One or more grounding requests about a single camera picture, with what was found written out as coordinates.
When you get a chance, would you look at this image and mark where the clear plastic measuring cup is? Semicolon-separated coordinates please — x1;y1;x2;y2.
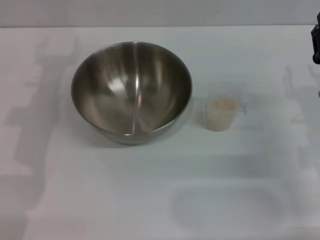
204;83;248;132

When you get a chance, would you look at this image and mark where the white rice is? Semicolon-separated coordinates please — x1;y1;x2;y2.
207;98;238;132

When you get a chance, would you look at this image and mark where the stainless steel mixing bowl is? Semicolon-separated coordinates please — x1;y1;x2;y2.
70;41;193;146

